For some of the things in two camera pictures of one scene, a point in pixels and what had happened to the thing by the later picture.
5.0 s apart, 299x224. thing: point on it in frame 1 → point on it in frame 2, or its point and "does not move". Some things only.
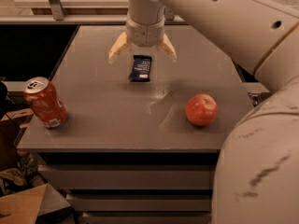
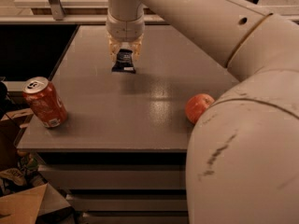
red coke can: (45, 102) does not move
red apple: (201, 109) does not move
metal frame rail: (58, 16) does not move
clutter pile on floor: (26, 175) does not move
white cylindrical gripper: (145, 33) → (124, 27)
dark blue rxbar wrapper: (140, 71) → (124, 62)
